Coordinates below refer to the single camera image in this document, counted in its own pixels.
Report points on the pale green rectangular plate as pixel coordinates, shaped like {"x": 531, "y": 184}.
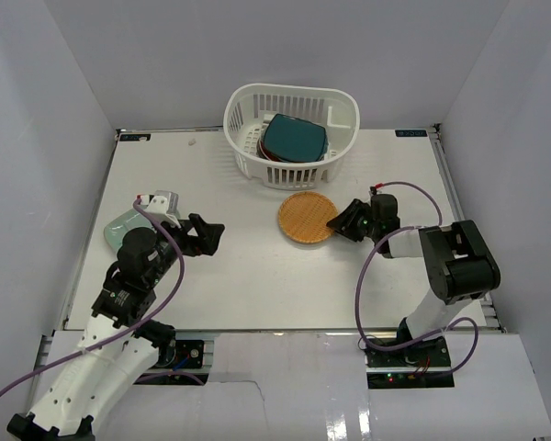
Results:
{"x": 115, "y": 231}

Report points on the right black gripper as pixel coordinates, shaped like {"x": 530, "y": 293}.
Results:
{"x": 344, "y": 223}

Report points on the left blue table label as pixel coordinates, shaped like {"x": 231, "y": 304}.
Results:
{"x": 134, "y": 137}

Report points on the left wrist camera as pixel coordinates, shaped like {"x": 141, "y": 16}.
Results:
{"x": 162, "y": 205}

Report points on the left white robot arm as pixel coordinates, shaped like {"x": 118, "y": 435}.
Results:
{"x": 121, "y": 340}

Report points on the red rimmed cream plate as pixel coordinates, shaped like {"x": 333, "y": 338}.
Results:
{"x": 264, "y": 153}

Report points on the white plastic dish bin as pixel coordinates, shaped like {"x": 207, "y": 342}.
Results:
{"x": 250, "y": 110}

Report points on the right blue table label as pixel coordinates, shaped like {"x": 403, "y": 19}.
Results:
{"x": 411, "y": 133}

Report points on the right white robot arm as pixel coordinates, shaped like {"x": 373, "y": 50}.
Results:
{"x": 459, "y": 266}

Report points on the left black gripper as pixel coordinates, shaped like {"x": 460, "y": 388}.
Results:
{"x": 191, "y": 239}

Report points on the woven bamboo round plate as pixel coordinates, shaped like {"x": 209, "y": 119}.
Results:
{"x": 303, "y": 217}

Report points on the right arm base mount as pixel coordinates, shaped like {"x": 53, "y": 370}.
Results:
{"x": 426, "y": 365}

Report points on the blue table label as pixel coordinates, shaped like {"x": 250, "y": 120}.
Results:
{"x": 411, "y": 133}
{"x": 134, "y": 137}

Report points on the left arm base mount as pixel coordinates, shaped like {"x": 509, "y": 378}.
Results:
{"x": 181, "y": 363}

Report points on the dark teal square plate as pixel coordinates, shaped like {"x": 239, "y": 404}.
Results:
{"x": 295, "y": 141}

